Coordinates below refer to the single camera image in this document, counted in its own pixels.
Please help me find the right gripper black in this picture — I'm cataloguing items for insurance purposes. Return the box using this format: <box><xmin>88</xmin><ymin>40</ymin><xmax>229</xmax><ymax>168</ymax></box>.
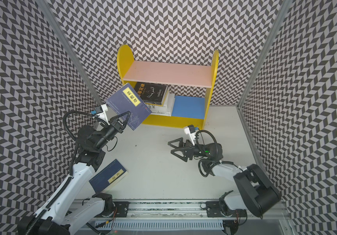
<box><xmin>168</xmin><ymin>137</ymin><xmax>207</xmax><ymax>163</ymax></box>

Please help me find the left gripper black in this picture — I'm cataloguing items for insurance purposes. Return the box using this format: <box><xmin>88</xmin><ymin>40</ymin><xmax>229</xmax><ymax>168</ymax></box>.
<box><xmin>95</xmin><ymin>111</ymin><xmax>130</xmax><ymax>150</ymax></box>

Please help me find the navy book yellow label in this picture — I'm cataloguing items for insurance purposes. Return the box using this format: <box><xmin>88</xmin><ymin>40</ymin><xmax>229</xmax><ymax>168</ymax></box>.
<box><xmin>89</xmin><ymin>159</ymin><xmax>128</xmax><ymax>193</ymax></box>
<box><xmin>106</xmin><ymin>83</ymin><xmax>151</xmax><ymax>130</ymax></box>

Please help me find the black book orange title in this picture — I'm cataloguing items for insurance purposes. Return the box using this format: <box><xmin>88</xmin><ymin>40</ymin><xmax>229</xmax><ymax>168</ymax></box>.
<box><xmin>134</xmin><ymin>82</ymin><xmax>169</xmax><ymax>106</ymax></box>

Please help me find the white book black bold text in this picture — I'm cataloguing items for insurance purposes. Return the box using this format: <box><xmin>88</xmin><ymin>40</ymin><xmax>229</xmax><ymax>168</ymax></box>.
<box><xmin>147</xmin><ymin>93</ymin><xmax>175</xmax><ymax>111</ymax></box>

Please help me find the white thin book small text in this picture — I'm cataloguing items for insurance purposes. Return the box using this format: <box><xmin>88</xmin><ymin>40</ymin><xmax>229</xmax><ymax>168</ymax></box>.
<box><xmin>151</xmin><ymin>110</ymin><xmax>172</xmax><ymax>117</ymax></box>

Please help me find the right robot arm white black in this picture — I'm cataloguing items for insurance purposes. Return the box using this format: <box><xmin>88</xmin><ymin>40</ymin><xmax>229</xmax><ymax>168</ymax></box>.
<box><xmin>168</xmin><ymin>138</ymin><xmax>282</xmax><ymax>218</ymax></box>

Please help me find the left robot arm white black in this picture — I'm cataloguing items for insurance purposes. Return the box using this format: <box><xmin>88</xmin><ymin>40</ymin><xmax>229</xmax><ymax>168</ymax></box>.
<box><xmin>17</xmin><ymin>111</ymin><xmax>131</xmax><ymax>235</ymax></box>

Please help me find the yellow pink blue bookshelf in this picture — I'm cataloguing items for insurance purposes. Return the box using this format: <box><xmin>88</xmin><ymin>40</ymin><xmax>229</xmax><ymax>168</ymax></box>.
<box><xmin>117</xmin><ymin>45</ymin><xmax>219</xmax><ymax>129</ymax></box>

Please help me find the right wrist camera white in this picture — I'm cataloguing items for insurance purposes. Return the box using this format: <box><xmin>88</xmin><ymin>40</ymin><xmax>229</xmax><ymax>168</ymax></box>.
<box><xmin>183</xmin><ymin>125</ymin><xmax>199</xmax><ymax>145</ymax></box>

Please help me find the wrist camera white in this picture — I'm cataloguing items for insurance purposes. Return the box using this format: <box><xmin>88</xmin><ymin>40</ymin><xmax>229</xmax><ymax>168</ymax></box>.
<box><xmin>91</xmin><ymin>104</ymin><xmax>109</xmax><ymax>124</ymax></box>
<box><xmin>183</xmin><ymin>125</ymin><xmax>199</xmax><ymax>145</ymax></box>

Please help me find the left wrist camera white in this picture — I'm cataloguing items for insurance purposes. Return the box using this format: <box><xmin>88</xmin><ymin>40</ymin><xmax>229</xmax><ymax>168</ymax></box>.
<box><xmin>91</xmin><ymin>104</ymin><xmax>109</xmax><ymax>124</ymax></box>

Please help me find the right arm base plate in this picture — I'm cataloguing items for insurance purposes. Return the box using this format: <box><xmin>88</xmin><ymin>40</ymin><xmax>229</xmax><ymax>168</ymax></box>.
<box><xmin>205</xmin><ymin>201</ymin><xmax>247</xmax><ymax>218</ymax></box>

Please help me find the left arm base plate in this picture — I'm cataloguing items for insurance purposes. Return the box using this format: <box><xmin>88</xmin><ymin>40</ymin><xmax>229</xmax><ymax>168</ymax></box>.
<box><xmin>97</xmin><ymin>201</ymin><xmax>130</xmax><ymax>218</ymax></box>

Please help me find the aluminium front rail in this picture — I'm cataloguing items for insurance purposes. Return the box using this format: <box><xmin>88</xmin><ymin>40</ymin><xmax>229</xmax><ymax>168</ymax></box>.
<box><xmin>43</xmin><ymin>199</ymin><xmax>291</xmax><ymax>221</ymax></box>

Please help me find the aluminium corner post left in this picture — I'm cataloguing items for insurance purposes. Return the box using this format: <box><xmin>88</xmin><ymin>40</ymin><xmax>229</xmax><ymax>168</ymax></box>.
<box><xmin>35</xmin><ymin>0</ymin><xmax>104</xmax><ymax>105</ymax></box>

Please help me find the aluminium corner post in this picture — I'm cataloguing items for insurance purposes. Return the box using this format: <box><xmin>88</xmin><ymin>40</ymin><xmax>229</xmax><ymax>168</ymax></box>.
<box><xmin>237</xmin><ymin>0</ymin><xmax>293</xmax><ymax>110</ymax></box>
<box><xmin>35</xmin><ymin>0</ymin><xmax>104</xmax><ymax>105</ymax></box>

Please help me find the aluminium corner post right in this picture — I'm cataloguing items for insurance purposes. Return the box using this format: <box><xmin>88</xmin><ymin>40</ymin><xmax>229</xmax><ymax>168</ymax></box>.
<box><xmin>237</xmin><ymin>0</ymin><xmax>293</xmax><ymax>110</ymax></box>

